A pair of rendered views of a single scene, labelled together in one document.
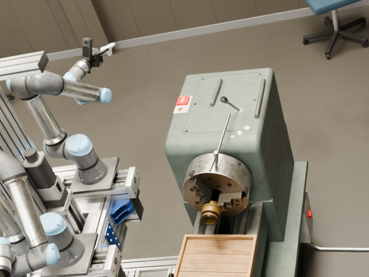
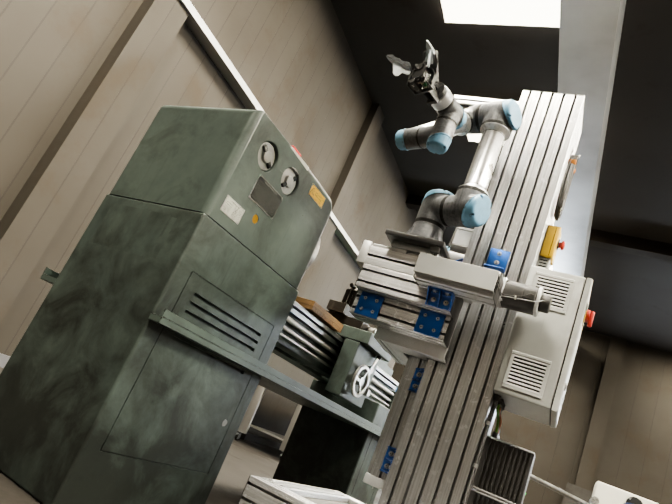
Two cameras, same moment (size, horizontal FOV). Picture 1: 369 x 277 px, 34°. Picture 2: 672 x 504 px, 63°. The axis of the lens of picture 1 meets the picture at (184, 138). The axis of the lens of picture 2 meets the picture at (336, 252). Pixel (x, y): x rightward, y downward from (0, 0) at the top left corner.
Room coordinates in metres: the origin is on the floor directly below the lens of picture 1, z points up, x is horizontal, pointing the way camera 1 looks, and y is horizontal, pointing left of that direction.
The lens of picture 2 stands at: (4.30, 0.47, 0.43)
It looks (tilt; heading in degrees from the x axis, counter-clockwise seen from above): 17 degrees up; 188
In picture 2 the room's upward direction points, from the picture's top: 23 degrees clockwise
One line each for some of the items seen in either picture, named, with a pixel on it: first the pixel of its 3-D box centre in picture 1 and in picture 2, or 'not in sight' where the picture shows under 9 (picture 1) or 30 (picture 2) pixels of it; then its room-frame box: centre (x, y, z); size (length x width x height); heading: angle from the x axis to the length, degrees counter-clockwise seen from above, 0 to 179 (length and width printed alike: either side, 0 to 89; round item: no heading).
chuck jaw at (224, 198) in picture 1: (232, 198); not in sight; (1.96, -0.11, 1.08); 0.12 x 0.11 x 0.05; 64
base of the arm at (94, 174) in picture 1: (90, 167); (425, 236); (2.38, 0.49, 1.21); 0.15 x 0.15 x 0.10
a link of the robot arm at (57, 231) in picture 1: (52, 230); not in sight; (1.91, 0.67, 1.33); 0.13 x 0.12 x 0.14; 91
